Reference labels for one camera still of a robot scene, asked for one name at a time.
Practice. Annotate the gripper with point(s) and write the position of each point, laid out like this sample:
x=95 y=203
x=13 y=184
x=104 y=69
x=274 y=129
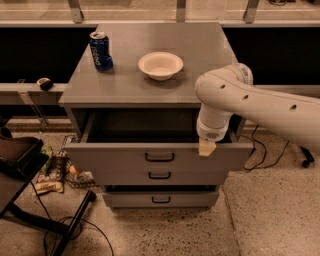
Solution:
x=210 y=132

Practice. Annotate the grey top drawer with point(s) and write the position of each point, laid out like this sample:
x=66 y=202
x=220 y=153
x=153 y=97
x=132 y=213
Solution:
x=123 y=140

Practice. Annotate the grey drawer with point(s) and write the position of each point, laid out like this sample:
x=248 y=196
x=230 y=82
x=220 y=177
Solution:
x=161 y=199
x=160 y=177
x=123 y=140

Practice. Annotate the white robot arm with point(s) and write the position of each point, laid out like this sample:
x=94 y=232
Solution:
x=227 y=91

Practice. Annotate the grey bottom drawer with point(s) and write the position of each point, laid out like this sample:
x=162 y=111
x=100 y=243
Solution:
x=161 y=199

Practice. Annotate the grey drawer cabinet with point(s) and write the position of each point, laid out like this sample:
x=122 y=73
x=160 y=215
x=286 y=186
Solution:
x=201 y=46

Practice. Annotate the grey middle drawer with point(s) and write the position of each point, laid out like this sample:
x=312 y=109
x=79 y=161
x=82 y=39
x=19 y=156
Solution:
x=160 y=177

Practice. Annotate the white paper bowl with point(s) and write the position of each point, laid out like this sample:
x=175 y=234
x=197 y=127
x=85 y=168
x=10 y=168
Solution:
x=160 y=66

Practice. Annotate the chair caster leg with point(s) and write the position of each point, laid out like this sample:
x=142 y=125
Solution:
x=308 y=157

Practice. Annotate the orange fruit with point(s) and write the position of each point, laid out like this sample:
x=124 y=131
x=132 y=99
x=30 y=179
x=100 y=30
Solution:
x=73 y=170

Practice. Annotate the snack bag pile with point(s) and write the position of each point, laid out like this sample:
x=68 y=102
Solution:
x=55 y=172

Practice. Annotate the blue soda can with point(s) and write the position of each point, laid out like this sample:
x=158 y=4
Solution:
x=99 y=45

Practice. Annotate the tape measure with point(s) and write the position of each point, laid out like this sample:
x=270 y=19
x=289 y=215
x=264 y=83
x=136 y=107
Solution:
x=45 y=84

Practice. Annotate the black table stand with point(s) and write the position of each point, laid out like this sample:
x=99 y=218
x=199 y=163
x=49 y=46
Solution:
x=20 y=160

